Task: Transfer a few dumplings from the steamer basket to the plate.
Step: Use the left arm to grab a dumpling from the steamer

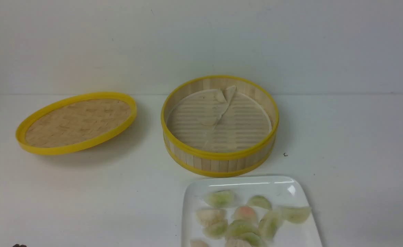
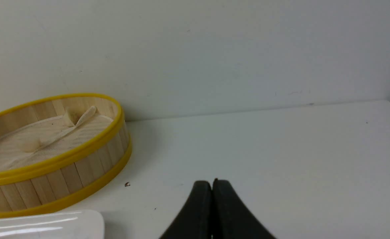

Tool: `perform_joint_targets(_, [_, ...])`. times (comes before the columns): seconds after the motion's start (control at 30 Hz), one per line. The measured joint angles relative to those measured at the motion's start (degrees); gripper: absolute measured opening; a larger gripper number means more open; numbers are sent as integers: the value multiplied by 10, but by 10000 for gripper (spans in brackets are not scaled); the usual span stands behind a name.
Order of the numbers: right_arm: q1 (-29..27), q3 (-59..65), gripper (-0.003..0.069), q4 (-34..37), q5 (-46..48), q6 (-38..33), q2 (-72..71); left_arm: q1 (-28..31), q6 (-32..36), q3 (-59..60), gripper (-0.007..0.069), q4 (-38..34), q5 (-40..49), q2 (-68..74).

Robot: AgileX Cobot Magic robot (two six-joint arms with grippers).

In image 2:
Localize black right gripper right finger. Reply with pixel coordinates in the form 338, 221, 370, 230
212, 179, 275, 239

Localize white square plate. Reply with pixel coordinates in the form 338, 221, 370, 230
0, 210, 105, 239

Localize bamboo steamer basket yellow rim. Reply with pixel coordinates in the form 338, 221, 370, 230
0, 93, 132, 218

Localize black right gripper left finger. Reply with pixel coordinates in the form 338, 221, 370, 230
161, 181, 212, 239

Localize white steamer liner cloth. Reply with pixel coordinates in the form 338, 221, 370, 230
0, 106, 113, 172

